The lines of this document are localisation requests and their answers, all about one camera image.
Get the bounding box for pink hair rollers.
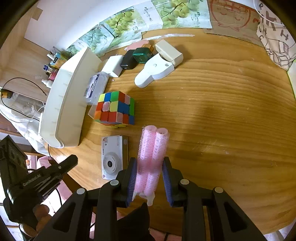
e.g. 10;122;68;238
133;125;170;206

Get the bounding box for multicolour puzzle cube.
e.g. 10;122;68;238
93;91;135;128

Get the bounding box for brown cardboard drawing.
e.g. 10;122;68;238
203;0;263;47

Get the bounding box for green and gold perfume bottle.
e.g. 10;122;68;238
132;44;153;64

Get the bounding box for yellow hanging tag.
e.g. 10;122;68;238
1;90;13;99

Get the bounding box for red can pen holder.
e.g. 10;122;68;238
48;70;58;81

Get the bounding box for small clear plastic box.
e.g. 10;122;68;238
88;104;97;119

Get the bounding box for patterned canvas bag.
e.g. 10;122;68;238
253;1;295;70

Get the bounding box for orange juice carton holder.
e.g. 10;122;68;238
47;47;69;69

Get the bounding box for white compact digital camera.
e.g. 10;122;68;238
101;135;128;180

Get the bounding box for cream rectangular box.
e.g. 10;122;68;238
155;40;184;67

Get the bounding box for white plastic organizer tray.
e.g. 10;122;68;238
40;47;101;149

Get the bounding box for white spray bottle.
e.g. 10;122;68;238
42;79;53;88

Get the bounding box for pink oval case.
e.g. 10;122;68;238
125;39;149;52

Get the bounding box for labelled clear plastic box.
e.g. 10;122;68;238
84;72;109;105

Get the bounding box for white square charger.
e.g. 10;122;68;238
102;55;123;77

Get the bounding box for grape picture strip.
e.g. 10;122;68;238
66;0;212;57

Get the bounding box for person's left hand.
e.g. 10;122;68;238
33;204;52;232

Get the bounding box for black plug adapter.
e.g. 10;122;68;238
120;50;138;70

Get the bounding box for black hanging cable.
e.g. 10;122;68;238
0;77;48;110

